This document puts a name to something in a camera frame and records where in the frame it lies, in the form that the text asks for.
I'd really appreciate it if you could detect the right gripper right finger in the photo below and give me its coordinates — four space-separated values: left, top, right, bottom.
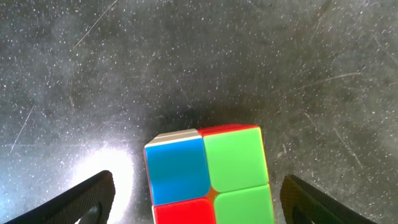
279 174 379 224

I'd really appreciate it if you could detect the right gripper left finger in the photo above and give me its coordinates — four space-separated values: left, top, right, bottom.
0 170 116 224

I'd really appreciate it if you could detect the many-coloured puzzle cube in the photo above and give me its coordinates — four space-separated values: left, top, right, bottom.
143 123 276 224

